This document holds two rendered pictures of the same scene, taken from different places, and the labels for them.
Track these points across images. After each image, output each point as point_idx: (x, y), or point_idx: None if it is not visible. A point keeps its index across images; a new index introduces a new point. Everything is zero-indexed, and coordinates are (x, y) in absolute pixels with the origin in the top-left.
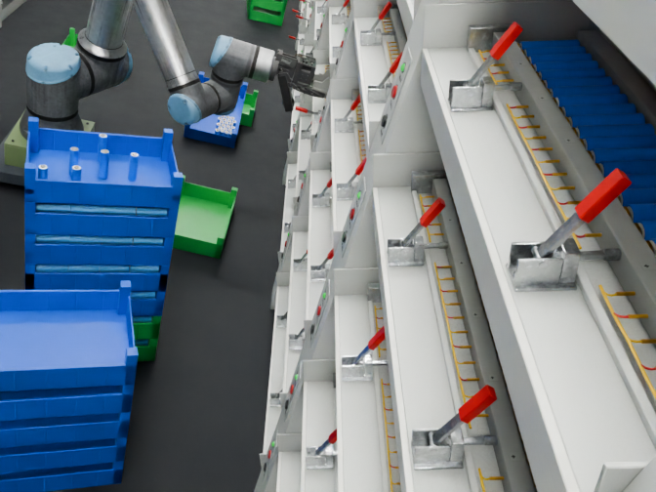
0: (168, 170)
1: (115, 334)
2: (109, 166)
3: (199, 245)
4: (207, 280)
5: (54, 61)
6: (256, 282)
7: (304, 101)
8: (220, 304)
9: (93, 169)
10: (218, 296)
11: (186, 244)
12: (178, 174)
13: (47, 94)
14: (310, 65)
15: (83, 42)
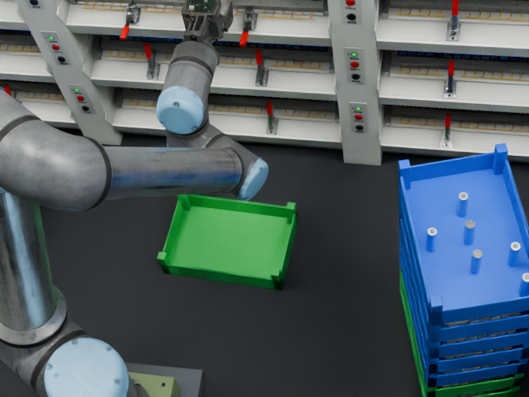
0: (428, 179)
1: None
2: (442, 237)
3: (291, 235)
4: (342, 230)
5: (99, 371)
6: (336, 179)
7: (81, 63)
8: (381, 216)
9: (455, 253)
10: (368, 218)
11: (289, 251)
12: (501, 147)
13: (131, 392)
14: (213, 1)
15: (43, 334)
